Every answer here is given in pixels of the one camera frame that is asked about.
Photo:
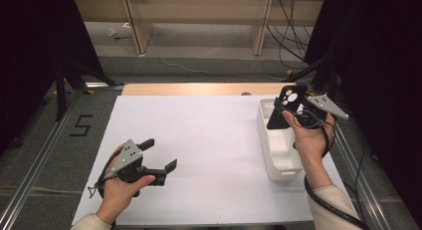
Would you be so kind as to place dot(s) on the black tripod stand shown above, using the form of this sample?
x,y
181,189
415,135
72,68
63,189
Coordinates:
x,y
61,90
331,87

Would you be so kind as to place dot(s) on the person's right hand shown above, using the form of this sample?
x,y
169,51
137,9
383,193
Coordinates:
x,y
312,142

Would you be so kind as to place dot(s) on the yellow tape mark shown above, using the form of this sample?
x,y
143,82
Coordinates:
x,y
89,91
289,72

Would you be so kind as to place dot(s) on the white plastic storage bin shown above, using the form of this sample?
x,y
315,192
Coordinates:
x,y
280,153

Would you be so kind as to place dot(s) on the light wooden shelf unit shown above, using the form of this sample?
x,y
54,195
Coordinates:
x,y
199,11

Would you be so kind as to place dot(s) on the person's left hand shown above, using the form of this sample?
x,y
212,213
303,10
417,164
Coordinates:
x,y
117,196

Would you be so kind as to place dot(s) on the black curtain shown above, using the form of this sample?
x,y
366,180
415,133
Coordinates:
x,y
381,74
33,57

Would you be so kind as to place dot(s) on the white table cover sheet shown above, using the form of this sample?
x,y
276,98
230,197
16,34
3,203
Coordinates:
x,y
199,133

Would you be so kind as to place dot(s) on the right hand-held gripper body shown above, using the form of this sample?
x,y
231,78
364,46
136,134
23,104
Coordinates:
x,y
323,105

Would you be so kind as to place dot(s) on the aluminium floor rail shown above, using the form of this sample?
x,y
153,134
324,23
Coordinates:
x,y
36,163
356,177

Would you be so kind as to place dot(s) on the white paper scrap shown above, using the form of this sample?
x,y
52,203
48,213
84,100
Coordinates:
x,y
110,33

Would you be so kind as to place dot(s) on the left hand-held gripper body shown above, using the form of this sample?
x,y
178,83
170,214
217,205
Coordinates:
x,y
129,157

